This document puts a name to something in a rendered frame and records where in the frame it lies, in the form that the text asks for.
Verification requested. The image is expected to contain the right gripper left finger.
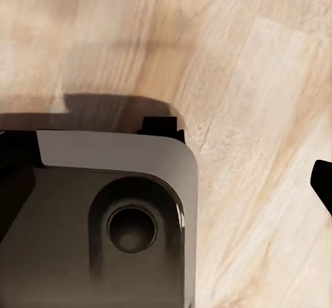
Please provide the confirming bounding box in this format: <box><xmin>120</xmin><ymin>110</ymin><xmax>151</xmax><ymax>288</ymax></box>
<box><xmin>0</xmin><ymin>160</ymin><xmax>36</xmax><ymax>243</ymax></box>

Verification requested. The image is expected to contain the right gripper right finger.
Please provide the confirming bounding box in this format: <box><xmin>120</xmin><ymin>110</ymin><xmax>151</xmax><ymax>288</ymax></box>
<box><xmin>310</xmin><ymin>159</ymin><xmax>332</xmax><ymax>214</ymax></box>

